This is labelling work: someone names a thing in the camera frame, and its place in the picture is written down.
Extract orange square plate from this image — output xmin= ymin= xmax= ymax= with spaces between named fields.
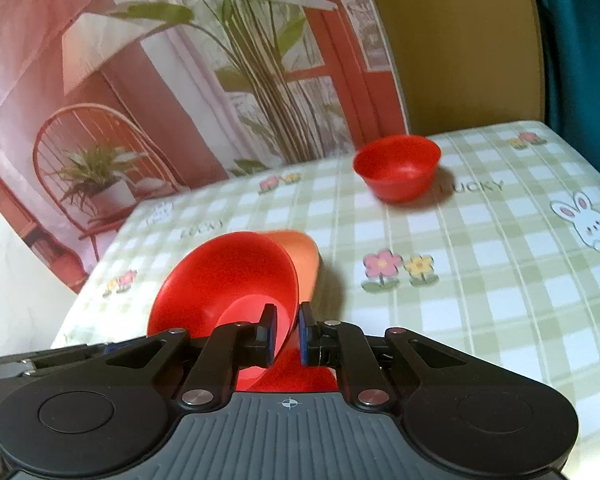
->
xmin=264 ymin=230 xmax=321 ymax=302

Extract red bowl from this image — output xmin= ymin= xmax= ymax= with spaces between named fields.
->
xmin=352 ymin=134 xmax=442 ymax=204
xmin=147 ymin=232 xmax=309 ymax=402

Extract checkered bunny tablecloth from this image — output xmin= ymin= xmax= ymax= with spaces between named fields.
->
xmin=55 ymin=122 xmax=600 ymax=476

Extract printed room backdrop cloth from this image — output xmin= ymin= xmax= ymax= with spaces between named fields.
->
xmin=0 ymin=0 xmax=407 ymax=290

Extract wooden board panel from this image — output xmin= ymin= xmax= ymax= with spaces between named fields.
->
xmin=373 ymin=0 xmax=545 ymax=136

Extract teal curtain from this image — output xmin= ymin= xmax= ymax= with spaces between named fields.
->
xmin=535 ymin=0 xmax=600 ymax=172

